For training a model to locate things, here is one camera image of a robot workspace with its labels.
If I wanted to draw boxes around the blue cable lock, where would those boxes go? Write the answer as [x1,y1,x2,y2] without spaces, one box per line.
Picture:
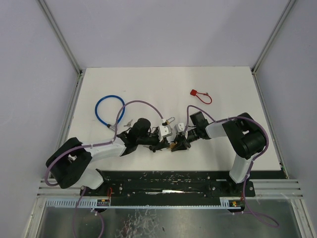
[95,95,125,131]

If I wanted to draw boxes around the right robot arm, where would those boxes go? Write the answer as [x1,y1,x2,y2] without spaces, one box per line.
[171,112,269,184]

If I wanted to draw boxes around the aluminium frame post right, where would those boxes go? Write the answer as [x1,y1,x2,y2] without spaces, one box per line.
[251,0,298,75]

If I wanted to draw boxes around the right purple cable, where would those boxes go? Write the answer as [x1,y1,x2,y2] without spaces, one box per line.
[186,105,280,228]

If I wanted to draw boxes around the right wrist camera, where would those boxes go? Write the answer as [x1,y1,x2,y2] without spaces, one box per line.
[174,122,186,135]

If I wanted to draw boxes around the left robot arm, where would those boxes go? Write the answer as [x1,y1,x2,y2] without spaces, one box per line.
[45,118,171,189]

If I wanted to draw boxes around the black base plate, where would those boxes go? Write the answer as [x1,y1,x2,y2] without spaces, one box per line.
[83,171,255,206]

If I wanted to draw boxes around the aluminium frame post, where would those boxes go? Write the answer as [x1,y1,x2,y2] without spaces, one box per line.
[36,0,83,74]
[251,0,298,75]

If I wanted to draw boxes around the grey slotted cable duct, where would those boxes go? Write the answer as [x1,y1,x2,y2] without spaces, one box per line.
[45,198,242,210]

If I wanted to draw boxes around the purple cable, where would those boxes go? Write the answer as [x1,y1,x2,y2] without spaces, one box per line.
[45,100,165,238]
[186,105,280,228]

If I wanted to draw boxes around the small brass padlock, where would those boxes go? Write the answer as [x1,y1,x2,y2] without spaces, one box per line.
[166,117,175,124]

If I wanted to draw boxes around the red cable padlock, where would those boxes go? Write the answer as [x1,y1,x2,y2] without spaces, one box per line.
[190,89,212,105]

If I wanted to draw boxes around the large brass padlock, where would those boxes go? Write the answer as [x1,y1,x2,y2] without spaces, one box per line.
[169,142,176,150]

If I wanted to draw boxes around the aluminium frame post left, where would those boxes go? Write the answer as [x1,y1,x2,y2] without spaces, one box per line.
[36,0,83,74]

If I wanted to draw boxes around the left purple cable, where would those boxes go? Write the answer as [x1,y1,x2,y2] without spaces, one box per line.
[45,100,165,238]

